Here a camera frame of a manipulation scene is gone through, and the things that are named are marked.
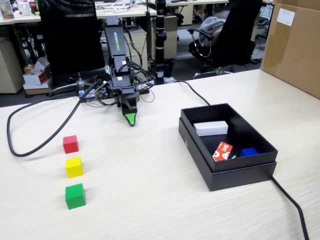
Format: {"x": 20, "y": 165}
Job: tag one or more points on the cola bottle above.
{"x": 33, "y": 7}

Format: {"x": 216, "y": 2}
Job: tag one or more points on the blue controller board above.
{"x": 86, "y": 95}

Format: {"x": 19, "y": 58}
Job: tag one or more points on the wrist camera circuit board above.
{"x": 102, "y": 91}

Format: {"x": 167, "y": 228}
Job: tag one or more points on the red wooden cube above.
{"x": 70, "y": 145}

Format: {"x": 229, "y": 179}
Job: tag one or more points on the black mesh office chair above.
{"x": 72, "y": 37}

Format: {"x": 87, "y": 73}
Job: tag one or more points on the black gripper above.
{"x": 122, "y": 90}

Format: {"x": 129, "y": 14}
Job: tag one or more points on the beige side cabinet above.
{"x": 10, "y": 70}

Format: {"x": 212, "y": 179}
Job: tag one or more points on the clear photo frame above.
{"x": 7, "y": 10}

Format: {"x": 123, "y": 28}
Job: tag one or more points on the yellow wooden cube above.
{"x": 74, "y": 168}

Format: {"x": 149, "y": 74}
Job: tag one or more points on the orange printed small box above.
{"x": 222, "y": 152}

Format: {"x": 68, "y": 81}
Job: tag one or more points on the green wooden cube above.
{"x": 75, "y": 197}

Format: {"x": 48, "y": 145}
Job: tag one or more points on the black vertical pole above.
{"x": 160, "y": 37}

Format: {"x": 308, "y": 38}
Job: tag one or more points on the white red cardboard box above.
{"x": 35, "y": 78}

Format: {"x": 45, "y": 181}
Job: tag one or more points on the black box tray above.
{"x": 250, "y": 130}

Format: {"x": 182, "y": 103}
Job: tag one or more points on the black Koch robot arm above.
{"x": 115, "y": 42}

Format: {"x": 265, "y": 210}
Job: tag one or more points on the black office chair chrome arms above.
{"x": 237, "y": 37}

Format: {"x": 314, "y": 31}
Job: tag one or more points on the large brown cardboard box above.
{"x": 292, "y": 50}

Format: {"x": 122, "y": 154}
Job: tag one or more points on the white rectangular box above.
{"x": 211, "y": 128}

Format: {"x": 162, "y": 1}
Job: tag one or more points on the blue wooden cube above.
{"x": 249, "y": 152}

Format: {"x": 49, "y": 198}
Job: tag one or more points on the plain beige cabinet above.
{"x": 172, "y": 37}

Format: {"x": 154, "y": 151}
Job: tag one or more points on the black open box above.
{"x": 237, "y": 180}

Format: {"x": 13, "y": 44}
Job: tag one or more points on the grey cloth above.
{"x": 212, "y": 25}

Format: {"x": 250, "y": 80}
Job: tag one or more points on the white folding laptop stand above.
{"x": 117, "y": 7}

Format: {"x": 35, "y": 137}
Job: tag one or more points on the beige drawer cabinet with lock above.
{"x": 137, "y": 45}

